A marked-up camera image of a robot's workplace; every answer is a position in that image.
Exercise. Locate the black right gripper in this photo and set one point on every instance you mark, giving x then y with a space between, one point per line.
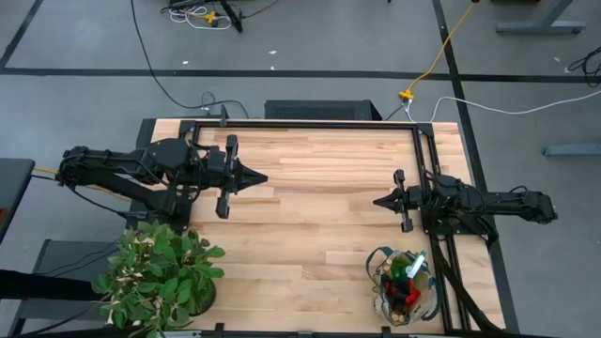
403 206

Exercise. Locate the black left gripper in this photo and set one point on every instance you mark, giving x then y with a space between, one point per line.
226 188

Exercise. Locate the green spray bottle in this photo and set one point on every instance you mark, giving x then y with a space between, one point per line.
408 268

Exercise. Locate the red black gardening glove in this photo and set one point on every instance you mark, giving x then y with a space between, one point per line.
411 293

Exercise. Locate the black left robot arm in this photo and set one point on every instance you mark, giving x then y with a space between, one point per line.
141 169

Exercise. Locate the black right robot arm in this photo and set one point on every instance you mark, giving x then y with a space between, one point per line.
497 204

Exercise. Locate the beige green gardening bag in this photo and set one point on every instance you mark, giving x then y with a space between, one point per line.
429 291

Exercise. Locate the black computer case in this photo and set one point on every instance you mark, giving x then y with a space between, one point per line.
319 110

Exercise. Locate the black plant pot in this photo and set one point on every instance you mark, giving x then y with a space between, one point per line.
206 298

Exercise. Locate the green leafy plant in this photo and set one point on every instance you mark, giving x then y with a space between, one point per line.
155 267

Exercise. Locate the black stand leg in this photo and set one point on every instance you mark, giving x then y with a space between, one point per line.
232 19

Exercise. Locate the grey desk foot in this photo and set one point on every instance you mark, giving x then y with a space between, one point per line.
540 26
573 150

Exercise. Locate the grey side platform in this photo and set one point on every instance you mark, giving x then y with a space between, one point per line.
61 256

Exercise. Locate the black side table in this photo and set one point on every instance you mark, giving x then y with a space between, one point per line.
14 188

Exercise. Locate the black beam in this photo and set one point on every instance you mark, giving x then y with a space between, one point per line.
37 285

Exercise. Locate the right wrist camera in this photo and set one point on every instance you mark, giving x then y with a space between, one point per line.
415 196

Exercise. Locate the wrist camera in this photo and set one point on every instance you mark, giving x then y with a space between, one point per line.
217 159
415 196

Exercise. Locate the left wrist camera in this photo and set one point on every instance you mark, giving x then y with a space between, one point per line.
217 159

